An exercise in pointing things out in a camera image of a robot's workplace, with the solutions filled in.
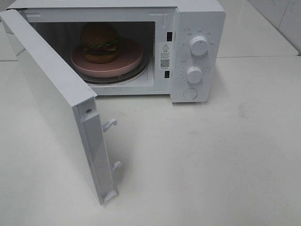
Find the white microwave door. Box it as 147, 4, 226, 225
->
0, 9, 121, 204

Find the glass turntable plate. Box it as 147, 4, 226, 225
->
78, 56, 149, 85

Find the round white door button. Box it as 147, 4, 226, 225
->
183, 88, 198, 99

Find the white microwave oven body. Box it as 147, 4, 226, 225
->
5, 0, 226, 103

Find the upper white power knob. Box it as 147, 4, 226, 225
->
189, 34, 209, 56

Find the toy burger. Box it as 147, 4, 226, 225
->
80, 22, 120, 64

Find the lower white timer knob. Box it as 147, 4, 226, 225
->
186, 66, 203, 84

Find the pink round plate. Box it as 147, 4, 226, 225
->
71, 38, 143, 78

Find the white warning label sticker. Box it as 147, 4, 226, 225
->
159, 42, 172, 69

